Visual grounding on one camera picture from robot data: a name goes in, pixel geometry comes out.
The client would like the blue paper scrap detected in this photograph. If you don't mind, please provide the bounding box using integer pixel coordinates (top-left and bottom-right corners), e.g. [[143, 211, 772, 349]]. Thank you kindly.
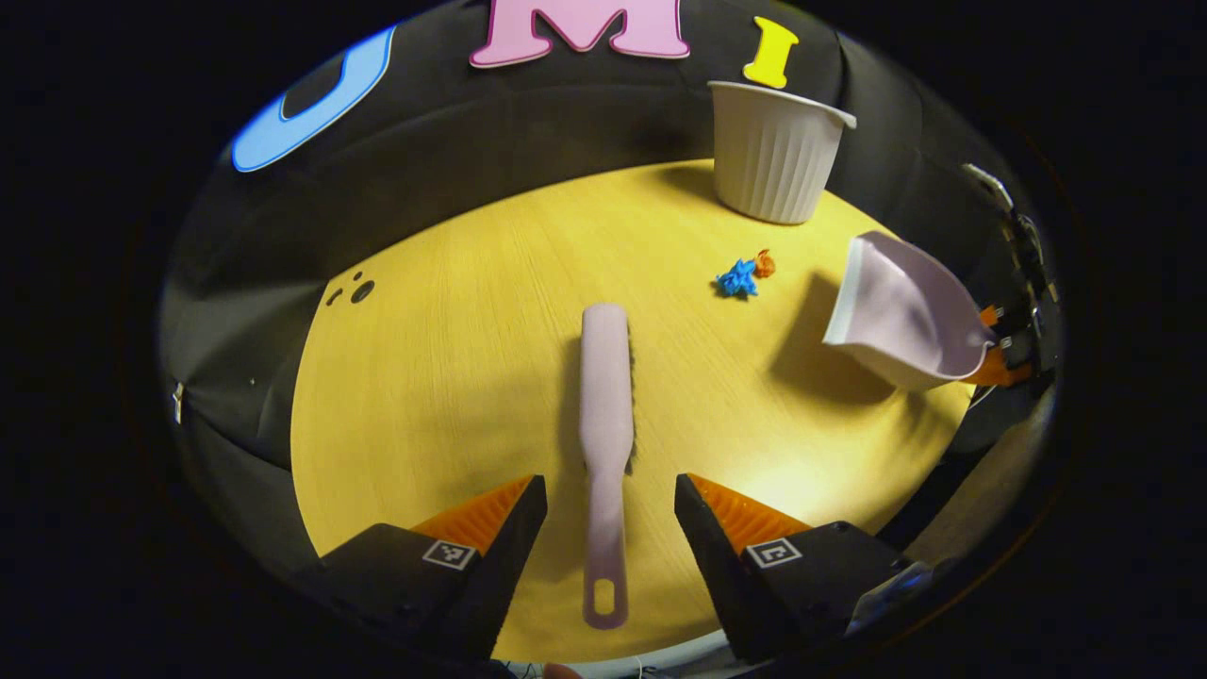
[[714, 258, 760, 301]]

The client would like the small pink broom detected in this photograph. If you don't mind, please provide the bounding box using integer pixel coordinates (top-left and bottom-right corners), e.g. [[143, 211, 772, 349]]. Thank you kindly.
[[579, 302, 635, 630]]

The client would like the pink dustpan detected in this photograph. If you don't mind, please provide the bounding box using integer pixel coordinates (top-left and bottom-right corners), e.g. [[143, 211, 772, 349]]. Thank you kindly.
[[822, 231, 991, 392]]

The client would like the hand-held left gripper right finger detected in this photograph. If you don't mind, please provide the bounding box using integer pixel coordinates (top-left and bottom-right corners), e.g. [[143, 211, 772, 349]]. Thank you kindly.
[[674, 473, 934, 663]]

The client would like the white cable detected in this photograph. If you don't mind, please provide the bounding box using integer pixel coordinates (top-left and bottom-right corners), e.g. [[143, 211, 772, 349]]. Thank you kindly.
[[962, 162, 1048, 303]]

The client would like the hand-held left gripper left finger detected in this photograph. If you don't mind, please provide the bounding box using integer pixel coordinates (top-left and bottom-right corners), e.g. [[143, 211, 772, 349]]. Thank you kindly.
[[292, 474, 548, 661]]

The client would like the white ribbed garbage bin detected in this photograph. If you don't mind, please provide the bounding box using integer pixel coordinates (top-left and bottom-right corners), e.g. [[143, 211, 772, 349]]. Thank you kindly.
[[707, 80, 857, 225]]

